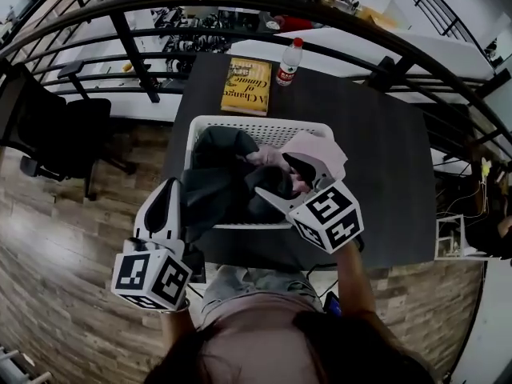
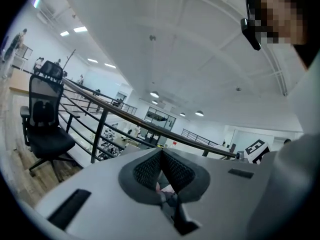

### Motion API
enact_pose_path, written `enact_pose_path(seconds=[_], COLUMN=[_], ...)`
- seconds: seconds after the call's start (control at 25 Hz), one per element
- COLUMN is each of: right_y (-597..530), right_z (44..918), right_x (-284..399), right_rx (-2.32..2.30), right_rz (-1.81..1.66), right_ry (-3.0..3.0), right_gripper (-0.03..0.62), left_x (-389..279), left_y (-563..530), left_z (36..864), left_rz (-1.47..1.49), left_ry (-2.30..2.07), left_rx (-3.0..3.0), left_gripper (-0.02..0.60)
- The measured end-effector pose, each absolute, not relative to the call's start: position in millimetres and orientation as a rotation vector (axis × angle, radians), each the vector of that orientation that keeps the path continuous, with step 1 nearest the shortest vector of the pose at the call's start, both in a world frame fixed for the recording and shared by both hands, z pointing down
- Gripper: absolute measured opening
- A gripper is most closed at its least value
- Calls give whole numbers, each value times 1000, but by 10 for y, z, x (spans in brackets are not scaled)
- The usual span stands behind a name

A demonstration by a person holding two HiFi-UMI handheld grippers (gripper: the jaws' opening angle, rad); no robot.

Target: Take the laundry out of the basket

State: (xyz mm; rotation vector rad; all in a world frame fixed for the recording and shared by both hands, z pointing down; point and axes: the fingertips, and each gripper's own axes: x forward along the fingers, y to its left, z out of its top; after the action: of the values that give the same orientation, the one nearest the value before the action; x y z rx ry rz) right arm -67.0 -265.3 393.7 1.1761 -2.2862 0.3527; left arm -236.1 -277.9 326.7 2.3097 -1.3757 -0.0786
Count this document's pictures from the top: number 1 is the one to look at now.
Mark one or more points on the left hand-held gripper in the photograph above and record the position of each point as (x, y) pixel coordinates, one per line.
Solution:
(150, 274)

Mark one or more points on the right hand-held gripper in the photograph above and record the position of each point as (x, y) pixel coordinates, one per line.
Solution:
(328, 218)

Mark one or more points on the pink laundry garment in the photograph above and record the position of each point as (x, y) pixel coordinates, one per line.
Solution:
(320, 150)

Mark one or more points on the black laundry garment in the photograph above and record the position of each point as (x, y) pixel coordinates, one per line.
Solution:
(224, 190)

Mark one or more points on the white plastic laundry basket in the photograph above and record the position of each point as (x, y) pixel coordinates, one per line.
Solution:
(264, 132)

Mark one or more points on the dark grey-green laundry garment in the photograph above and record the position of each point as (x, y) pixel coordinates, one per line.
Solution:
(224, 146)

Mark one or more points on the person's right forearm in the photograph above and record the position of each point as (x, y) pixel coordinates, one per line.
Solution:
(354, 282)

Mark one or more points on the person's left forearm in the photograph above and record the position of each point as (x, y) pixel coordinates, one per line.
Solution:
(176, 330)

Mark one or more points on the person's grey jeans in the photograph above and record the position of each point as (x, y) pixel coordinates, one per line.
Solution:
(240, 284)

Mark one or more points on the yellow book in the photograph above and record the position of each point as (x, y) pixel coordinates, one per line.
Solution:
(246, 90)

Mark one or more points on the blue-screen phone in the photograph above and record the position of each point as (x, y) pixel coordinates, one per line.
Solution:
(333, 304)

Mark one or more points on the clear red-capped water bottle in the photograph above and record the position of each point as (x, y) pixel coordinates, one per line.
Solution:
(289, 64)

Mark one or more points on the person's pink shirt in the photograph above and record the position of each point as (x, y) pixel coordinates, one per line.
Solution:
(256, 334)

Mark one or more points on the black office chair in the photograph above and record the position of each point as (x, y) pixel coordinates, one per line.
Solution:
(48, 126)

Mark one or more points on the red cloth item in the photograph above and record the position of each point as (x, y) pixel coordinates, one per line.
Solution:
(298, 23)

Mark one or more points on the white background desk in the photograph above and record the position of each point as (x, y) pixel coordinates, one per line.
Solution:
(420, 50)

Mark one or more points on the black metal railing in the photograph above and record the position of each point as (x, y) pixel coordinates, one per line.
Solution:
(200, 0)

